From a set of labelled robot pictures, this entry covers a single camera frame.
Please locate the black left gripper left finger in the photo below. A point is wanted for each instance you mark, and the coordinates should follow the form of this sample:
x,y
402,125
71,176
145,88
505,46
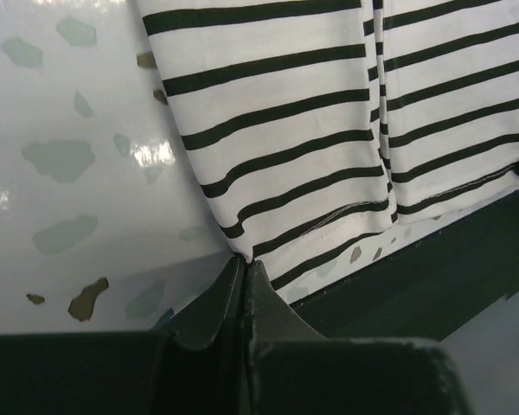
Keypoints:
x,y
190,364

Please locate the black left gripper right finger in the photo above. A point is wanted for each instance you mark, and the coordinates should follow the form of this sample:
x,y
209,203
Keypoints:
x,y
293,369

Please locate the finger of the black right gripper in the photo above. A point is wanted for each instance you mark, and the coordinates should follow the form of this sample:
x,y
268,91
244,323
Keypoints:
x,y
430,288

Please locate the black white striped tank top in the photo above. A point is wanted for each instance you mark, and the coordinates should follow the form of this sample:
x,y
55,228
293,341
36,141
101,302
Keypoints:
x,y
311,125

